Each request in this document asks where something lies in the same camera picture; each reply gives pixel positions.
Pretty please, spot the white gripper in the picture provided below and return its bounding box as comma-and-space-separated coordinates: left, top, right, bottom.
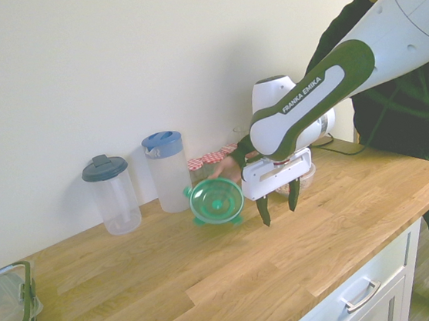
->
238, 147, 320, 230

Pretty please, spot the green round container lid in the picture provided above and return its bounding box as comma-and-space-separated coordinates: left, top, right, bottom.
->
180, 175, 248, 232

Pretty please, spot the forearm in dark sleeve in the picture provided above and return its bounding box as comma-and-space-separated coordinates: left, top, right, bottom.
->
230, 134, 261, 167

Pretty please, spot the clear round food bowl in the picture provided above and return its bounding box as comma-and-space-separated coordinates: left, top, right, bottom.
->
272, 161, 320, 198

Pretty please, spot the frosted pitcher with blue lid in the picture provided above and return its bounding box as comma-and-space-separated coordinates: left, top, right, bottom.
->
140, 128, 197, 216

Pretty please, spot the clear canister with dark lid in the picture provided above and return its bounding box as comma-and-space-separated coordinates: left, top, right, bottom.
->
79, 150, 144, 239

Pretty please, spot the person's bare hand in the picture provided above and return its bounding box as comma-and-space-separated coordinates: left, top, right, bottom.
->
205, 152, 249, 187

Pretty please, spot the tall clear drinking glass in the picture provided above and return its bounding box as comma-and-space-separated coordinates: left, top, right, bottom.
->
233, 125, 253, 142

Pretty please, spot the person in dark sweater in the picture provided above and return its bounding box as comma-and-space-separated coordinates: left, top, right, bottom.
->
296, 0, 429, 284

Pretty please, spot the white drawer with handle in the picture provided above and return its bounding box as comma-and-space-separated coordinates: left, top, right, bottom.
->
264, 216, 429, 321

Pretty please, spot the silver drawer handle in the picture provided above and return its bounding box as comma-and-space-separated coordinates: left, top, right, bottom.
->
338, 279, 385, 315

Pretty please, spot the silver vertical cabinet handle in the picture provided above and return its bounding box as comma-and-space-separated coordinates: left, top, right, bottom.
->
400, 231, 416, 268

